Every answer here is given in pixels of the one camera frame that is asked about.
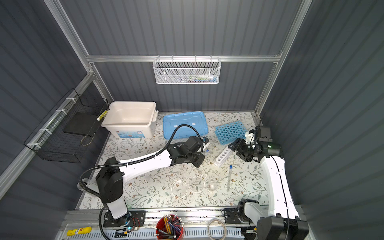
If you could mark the clear petri dish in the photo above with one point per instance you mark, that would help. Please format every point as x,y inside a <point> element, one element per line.
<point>179,189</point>

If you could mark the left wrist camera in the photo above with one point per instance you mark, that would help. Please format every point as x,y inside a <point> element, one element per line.
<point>205,142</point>

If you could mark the long blue-capped test tube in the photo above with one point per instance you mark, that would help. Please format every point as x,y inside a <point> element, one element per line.
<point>229,178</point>

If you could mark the white plastic storage bin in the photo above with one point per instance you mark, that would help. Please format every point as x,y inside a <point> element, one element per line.
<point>131,120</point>

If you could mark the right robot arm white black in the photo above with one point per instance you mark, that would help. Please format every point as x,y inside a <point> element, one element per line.
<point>282,221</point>

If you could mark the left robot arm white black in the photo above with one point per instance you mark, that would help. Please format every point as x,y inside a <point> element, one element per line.
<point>115,174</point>

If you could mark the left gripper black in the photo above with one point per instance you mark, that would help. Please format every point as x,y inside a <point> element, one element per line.
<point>202,157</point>

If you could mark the black wire side basket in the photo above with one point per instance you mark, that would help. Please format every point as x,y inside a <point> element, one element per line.
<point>71,134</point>

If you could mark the blue test tube rack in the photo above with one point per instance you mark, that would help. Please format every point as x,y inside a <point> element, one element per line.
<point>228,133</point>

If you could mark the white test tube rack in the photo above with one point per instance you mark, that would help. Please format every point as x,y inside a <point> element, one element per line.
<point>223,156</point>

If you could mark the red pencil cup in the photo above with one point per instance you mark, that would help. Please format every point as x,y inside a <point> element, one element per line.
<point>170,227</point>

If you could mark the yellow marker bottle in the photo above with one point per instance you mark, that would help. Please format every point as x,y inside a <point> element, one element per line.
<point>79,231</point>

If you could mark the white wire wall basket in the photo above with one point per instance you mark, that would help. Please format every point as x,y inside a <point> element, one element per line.
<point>187,72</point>

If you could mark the blue plastic bin lid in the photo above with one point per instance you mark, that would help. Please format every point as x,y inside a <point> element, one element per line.
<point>195,119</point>

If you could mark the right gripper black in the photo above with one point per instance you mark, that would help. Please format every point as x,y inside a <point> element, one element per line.
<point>238,145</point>

